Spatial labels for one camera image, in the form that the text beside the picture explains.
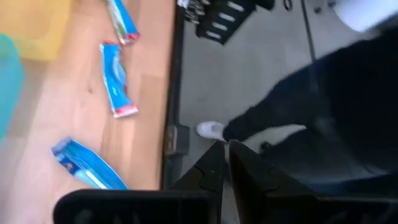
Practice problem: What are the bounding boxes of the black slotted metal bracket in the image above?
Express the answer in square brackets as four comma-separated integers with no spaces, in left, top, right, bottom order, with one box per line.
[195,0,276,46]

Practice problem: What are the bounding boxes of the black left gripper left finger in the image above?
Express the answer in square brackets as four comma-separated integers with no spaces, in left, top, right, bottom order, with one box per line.
[53,140,226,224]

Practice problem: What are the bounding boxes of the person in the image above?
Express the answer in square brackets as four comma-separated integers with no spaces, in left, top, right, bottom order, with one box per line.
[222,18,398,194]

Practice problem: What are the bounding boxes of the white rounded object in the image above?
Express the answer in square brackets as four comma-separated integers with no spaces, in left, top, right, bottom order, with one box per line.
[332,0,398,34]

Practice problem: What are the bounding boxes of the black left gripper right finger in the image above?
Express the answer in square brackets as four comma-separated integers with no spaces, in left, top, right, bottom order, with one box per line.
[229,139,398,224]

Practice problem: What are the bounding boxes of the blue granola bar barcode side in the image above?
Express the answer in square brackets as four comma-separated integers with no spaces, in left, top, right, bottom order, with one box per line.
[51,136,129,190]

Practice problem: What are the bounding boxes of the silver aluminium bracket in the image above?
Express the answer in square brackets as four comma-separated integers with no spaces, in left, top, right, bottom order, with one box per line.
[177,0,211,25]

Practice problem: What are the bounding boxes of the teal plastic bin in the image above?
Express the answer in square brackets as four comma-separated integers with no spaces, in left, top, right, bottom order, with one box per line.
[0,33,25,139]

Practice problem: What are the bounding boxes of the blue red-striped granola bar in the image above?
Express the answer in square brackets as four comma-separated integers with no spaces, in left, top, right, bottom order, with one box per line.
[99,41,139,119]
[105,0,141,46]

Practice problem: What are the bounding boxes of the yellow plastic bin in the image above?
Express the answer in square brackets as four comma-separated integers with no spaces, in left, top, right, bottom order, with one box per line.
[0,0,74,62]

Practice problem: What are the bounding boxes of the grey table-edge camera box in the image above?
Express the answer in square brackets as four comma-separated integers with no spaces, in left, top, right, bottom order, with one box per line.
[164,123,190,156]

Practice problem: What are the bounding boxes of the black aluminium table frame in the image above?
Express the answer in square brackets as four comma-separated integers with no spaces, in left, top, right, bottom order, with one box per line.
[160,0,191,190]

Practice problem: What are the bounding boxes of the person's white shoe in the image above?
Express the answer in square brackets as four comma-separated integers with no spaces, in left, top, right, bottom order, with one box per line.
[195,120,226,141]

